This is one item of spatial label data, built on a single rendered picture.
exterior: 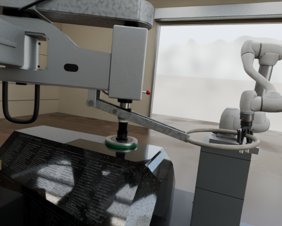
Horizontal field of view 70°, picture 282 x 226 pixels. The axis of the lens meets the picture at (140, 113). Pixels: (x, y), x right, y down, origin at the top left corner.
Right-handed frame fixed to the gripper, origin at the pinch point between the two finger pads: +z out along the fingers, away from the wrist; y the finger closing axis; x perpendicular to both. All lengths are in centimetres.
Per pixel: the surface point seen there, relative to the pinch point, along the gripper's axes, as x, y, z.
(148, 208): 30, 83, 13
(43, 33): -19, 131, -72
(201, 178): -35, 10, 37
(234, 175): -18.6, -10.6, 29.6
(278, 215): -38, -94, 95
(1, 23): -6, 148, -72
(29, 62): -25, 140, -56
